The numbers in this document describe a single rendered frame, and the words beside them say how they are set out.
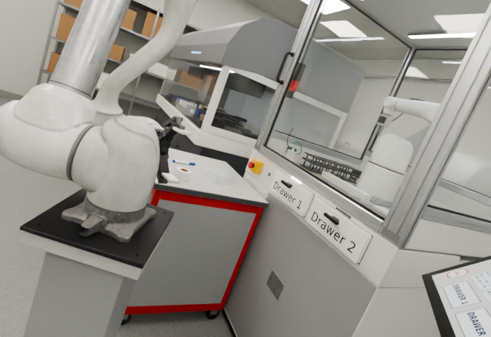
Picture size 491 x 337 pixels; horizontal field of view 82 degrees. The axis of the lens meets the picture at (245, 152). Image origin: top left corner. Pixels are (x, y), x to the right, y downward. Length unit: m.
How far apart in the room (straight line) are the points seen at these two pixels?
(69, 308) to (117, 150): 0.43
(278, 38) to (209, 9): 3.41
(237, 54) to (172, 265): 1.32
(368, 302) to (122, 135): 0.90
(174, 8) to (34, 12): 4.55
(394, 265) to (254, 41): 1.52
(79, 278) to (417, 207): 0.95
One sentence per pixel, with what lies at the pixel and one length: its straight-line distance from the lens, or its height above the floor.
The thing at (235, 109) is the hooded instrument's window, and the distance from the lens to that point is 2.02.
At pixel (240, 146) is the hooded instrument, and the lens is 2.08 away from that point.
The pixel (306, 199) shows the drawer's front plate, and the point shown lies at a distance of 1.28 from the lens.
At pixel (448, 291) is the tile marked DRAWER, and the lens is 0.74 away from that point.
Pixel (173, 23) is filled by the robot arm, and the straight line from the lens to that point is 0.97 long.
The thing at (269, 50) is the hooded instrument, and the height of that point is 1.58.
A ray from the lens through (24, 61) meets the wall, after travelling 5.47.
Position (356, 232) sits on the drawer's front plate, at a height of 0.91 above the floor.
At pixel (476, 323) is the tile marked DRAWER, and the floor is 1.00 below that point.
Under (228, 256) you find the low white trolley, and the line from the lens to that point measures 1.56.
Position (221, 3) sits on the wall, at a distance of 5.49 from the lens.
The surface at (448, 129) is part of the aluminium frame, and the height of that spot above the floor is 1.33.
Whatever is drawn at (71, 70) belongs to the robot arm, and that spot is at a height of 1.12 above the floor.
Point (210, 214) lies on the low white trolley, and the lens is 1.38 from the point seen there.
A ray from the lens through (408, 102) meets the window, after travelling 1.14.
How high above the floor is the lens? 1.20
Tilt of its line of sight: 10 degrees down
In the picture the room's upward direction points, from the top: 21 degrees clockwise
